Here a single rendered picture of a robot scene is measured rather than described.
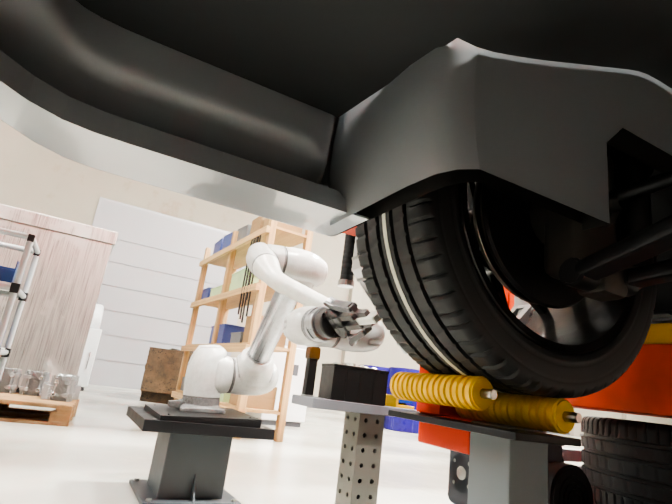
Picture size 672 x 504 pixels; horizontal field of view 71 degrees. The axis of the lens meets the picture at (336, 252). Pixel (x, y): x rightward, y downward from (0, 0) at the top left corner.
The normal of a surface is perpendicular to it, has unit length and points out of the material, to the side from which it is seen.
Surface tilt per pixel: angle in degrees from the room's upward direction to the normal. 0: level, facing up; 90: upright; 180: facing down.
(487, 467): 90
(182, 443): 90
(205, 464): 90
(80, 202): 90
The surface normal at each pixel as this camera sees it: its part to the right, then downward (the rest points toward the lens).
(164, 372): 0.24, -0.24
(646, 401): -0.87, -0.24
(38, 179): 0.49, -0.18
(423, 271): -0.82, 0.26
